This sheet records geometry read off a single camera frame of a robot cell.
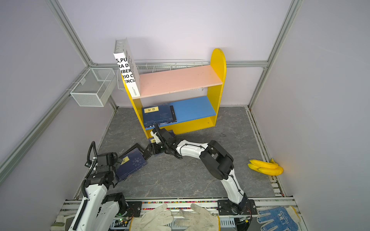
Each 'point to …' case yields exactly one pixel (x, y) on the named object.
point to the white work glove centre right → (204, 221)
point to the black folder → (145, 154)
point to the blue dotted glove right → (284, 218)
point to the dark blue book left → (134, 160)
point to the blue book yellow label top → (151, 140)
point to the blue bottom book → (160, 114)
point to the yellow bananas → (271, 169)
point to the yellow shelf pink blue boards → (180, 99)
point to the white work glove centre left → (155, 219)
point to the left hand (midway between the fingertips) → (114, 166)
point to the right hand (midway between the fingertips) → (149, 149)
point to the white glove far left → (60, 224)
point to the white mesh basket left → (93, 88)
